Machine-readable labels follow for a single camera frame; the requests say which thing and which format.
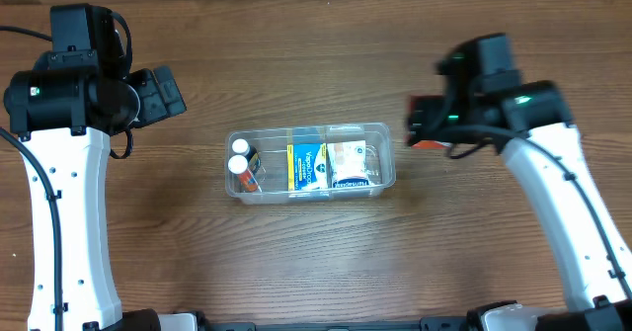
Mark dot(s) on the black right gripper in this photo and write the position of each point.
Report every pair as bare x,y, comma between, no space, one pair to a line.
422,121

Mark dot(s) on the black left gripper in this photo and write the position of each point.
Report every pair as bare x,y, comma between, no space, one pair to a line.
161,96

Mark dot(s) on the orange bottle white cap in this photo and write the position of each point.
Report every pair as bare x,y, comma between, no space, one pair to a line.
238,165

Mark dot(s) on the clear plastic container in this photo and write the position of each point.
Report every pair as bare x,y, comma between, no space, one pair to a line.
272,177

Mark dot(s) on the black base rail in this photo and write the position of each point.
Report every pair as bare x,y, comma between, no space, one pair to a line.
340,325

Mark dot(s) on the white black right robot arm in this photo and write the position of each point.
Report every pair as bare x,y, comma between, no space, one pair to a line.
531,127

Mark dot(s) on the red white packet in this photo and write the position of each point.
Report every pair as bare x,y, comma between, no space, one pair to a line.
422,114

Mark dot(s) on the white Hansaplast plaster box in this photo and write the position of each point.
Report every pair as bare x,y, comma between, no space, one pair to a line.
348,164

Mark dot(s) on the dark bottle white cap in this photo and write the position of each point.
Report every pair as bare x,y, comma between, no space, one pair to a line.
242,147

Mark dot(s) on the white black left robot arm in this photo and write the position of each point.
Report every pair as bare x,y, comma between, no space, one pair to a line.
63,114

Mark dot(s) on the blue yellow VapoDrops box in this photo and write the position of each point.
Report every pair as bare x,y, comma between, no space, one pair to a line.
307,167

